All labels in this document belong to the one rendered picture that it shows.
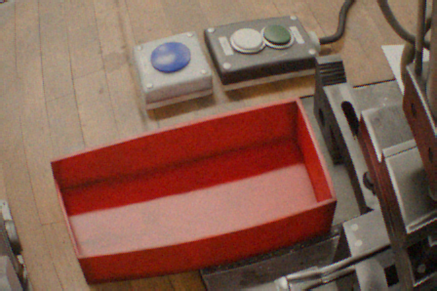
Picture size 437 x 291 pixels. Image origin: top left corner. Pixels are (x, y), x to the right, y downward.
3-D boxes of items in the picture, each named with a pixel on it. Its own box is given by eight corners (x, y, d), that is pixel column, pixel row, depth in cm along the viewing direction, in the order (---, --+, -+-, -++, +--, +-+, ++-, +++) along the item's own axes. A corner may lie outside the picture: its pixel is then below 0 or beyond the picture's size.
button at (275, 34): (258, 36, 113) (258, 25, 112) (285, 33, 114) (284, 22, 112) (268, 56, 112) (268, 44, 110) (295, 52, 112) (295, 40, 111)
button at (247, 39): (229, 42, 113) (229, 30, 111) (257, 37, 113) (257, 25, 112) (238, 62, 111) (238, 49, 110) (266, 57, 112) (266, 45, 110)
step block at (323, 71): (312, 112, 110) (315, 57, 103) (337, 106, 111) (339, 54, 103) (333, 164, 106) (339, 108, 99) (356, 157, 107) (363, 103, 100)
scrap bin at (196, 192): (57, 191, 104) (49, 158, 100) (297, 134, 109) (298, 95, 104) (87, 285, 98) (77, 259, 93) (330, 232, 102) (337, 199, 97)
